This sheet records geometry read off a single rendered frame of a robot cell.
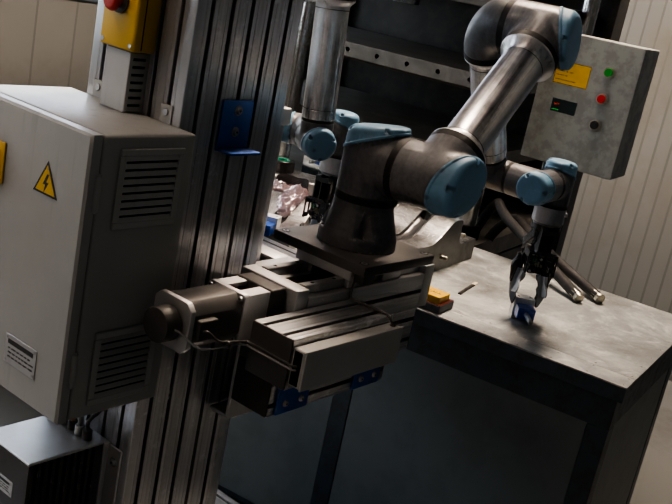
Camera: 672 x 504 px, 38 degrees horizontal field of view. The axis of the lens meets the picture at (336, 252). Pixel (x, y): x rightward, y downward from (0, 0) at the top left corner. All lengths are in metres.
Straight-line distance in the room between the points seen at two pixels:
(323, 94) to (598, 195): 2.88
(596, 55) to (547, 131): 0.27
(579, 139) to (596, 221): 1.82
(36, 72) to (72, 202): 3.42
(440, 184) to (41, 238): 0.67
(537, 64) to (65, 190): 0.92
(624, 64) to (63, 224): 1.98
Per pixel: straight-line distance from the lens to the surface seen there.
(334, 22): 2.17
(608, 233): 4.90
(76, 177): 1.50
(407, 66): 3.29
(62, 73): 5.00
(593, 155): 3.12
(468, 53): 2.10
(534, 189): 2.21
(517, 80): 1.90
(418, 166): 1.73
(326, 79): 2.18
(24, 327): 1.65
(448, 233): 2.67
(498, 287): 2.67
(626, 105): 3.09
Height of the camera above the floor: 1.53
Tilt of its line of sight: 16 degrees down
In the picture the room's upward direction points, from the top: 12 degrees clockwise
